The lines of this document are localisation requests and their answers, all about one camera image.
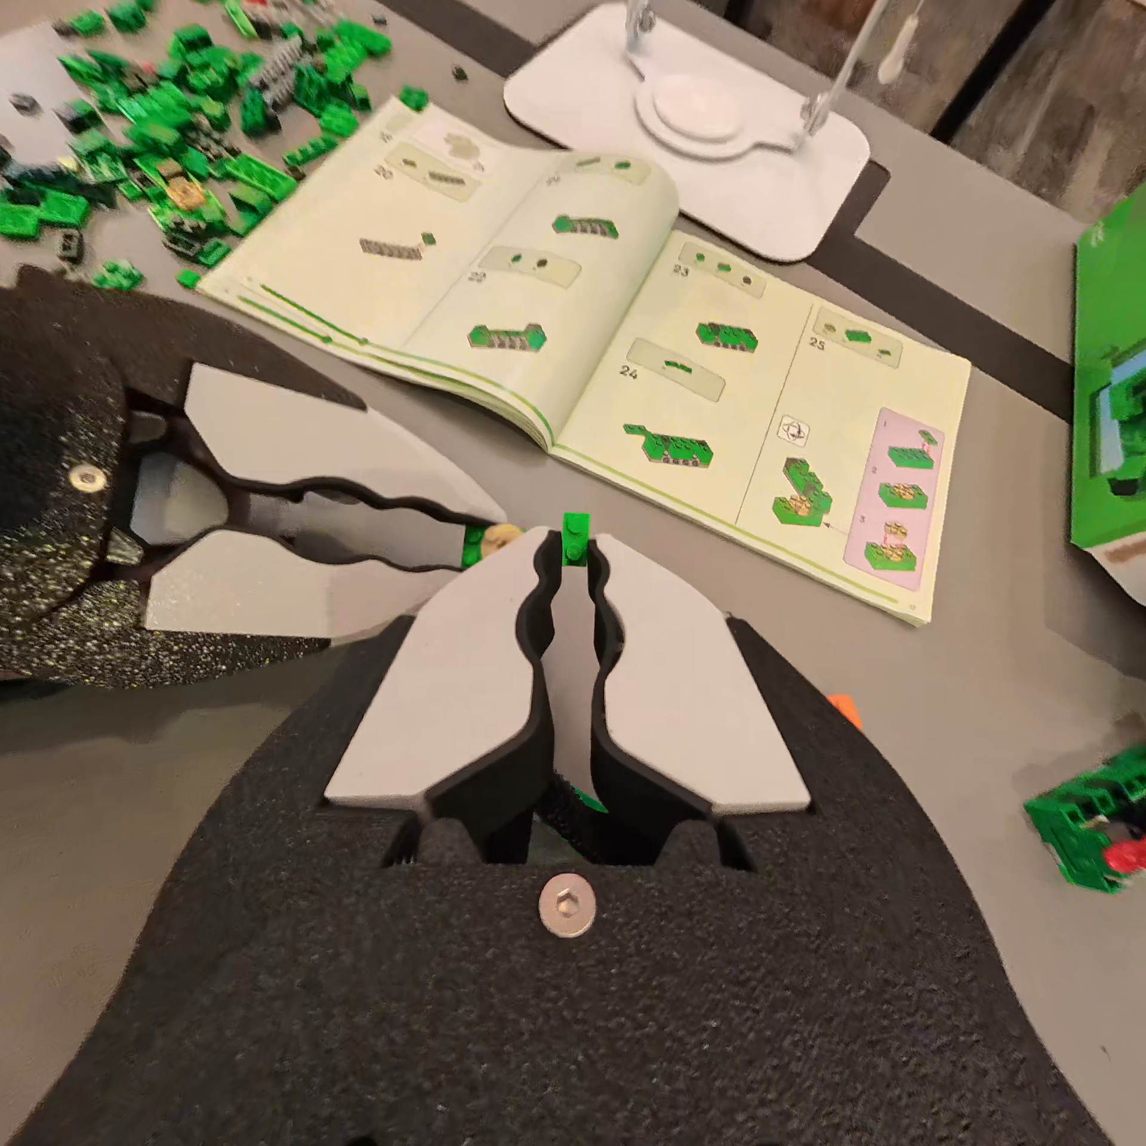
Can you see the small green brick plate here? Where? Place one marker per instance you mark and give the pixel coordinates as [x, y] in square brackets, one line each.
[575, 537]

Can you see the green brick model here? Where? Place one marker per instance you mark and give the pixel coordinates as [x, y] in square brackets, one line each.
[1083, 824]

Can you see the green cardboard box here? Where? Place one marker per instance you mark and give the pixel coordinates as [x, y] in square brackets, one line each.
[1110, 357]

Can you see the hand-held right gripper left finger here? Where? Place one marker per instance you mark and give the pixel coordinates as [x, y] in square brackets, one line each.
[438, 698]

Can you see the orange brick separator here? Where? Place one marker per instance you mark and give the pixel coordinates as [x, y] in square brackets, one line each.
[843, 709]

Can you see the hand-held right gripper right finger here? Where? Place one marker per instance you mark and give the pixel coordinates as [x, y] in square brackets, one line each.
[698, 698]

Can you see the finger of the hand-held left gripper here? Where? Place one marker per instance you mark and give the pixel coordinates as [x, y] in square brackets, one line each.
[312, 429]
[268, 590]

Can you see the tan round brick plate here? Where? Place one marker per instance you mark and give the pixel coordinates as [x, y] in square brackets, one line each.
[500, 534]

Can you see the brick instruction booklet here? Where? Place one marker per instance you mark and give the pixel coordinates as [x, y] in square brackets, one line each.
[626, 312]

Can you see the pile of green bricks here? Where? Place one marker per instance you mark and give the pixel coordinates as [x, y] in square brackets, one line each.
[169, 98]

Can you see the white desk stand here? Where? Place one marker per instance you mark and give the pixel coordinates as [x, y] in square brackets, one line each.
[761, 188]

